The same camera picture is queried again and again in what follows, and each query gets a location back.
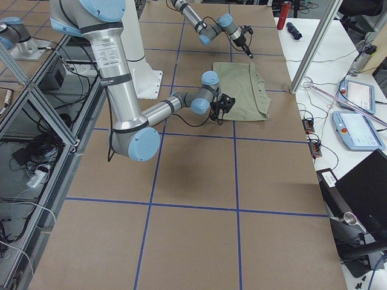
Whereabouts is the olive green t-shirt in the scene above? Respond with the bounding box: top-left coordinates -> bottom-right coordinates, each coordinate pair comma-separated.
213,62 -> 271,121

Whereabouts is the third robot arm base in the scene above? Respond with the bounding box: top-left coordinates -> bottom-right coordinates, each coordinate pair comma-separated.
1,17 -> 51,61

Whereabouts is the dark blue folded cloth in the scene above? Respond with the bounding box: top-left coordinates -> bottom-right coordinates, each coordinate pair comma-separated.
286,22 -> 302,40

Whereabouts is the red bottle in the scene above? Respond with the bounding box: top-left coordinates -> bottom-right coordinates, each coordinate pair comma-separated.
276,1 -> 291,30

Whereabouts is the orange connector board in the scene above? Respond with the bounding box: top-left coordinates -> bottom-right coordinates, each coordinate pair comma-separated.
302,118 -> 315,134

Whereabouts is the upper teach pendant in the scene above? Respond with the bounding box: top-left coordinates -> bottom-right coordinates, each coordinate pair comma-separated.
336,79 -> 376,114

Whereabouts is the teach pendant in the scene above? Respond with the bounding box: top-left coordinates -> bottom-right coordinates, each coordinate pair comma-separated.
336,79 -> 376,114
332,111 -> 386,152

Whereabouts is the lower teach pendant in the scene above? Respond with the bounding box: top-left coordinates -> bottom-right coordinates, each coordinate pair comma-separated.
332,111 -> 386,152

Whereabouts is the black box with label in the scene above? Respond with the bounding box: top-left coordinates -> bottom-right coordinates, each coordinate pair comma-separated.
316,168 -> 351,218

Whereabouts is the black laptop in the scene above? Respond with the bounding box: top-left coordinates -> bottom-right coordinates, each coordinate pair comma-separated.
336,149 -> 386,241

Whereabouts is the white power adapter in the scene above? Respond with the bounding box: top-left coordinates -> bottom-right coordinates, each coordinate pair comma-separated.
26,169 -> 48,188

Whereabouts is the aluminium frame post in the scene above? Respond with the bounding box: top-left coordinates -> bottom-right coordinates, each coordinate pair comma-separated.
289,0 -> 343,94

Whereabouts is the black camera tripod mount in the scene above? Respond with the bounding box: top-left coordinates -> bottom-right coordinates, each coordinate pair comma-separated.
330,217 -> 386,278

